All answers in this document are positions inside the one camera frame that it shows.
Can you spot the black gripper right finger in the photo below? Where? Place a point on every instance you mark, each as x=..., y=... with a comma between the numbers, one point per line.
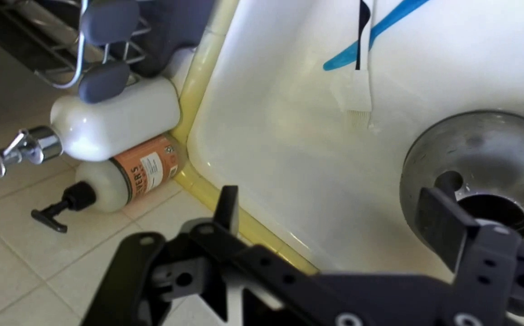
x=490, y=277

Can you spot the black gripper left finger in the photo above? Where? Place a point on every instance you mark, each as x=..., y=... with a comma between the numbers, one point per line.
x=153, y=282

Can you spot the orange label soap bottle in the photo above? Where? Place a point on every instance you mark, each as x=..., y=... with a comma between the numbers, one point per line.
x=145, y=168

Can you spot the white pump soap bottle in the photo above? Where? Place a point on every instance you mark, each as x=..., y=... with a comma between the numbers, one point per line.
x=116, y=119

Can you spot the white ceramic sink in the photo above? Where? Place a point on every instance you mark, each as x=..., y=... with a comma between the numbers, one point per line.
x=285, y=132

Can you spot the white black striped brush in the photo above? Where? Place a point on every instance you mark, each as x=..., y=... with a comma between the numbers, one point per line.
x=363, y=78

